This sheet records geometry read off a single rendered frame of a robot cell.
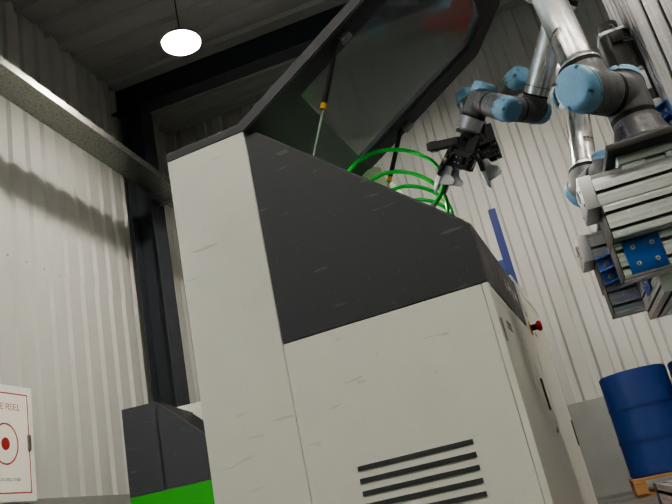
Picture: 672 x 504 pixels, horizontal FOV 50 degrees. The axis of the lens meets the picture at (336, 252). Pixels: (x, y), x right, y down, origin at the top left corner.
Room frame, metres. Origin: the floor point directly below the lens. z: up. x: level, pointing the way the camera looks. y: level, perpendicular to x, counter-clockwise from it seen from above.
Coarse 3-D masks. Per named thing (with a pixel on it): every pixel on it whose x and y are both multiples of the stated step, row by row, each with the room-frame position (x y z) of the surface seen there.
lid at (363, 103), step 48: (384, 0) 1.81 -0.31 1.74; (432, 0) 1.98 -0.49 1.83; (480, 0) 2.12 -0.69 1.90; (384, 48) 2.02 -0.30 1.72; (432, 48) 2.19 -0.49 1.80; (288, 96) 1.89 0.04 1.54; (336, 96) 2.07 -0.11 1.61; (384, 96) 2.24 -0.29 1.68; (432, 96) 2.41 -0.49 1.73; (288, 144) 2.09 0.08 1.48; (336, 144) 2.26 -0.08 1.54; (384, 144) 2.46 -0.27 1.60
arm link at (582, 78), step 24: (528, 0) 1.68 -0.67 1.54; (552, 0) 1.62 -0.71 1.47; (552, 24) 1.63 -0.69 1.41; (576, 24) 1.62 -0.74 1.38; (552, 48) 1.66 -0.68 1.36; (576, 48) 1.61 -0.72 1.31; (576, 72) 1.59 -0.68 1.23; (600, 72) 1.59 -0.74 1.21; (576, 96) 1.61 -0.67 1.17; (600, 96) 1.60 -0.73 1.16
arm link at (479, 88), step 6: (474, 84) 1.92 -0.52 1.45; (480, 84) 1.91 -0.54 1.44; (486, 84) 1.90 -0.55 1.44; (474, 90) 1.92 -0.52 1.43; (480, 90) 1.91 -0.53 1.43; (486, 90) 1.91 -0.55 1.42; (492, 90) 1.92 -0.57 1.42; (468, 96) 1.94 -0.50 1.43; (474, 96) 1.92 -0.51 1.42; (480, 96) 1.91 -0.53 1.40; (468, 102) 1.94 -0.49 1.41; (474, 102) 1.93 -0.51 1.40; (468, 108) 1.95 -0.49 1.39; (474, 108) 1.94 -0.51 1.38; (468, 114) 1.95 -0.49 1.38; (474, 114) 1.95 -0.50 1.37; (480, 114) 1.95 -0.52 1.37
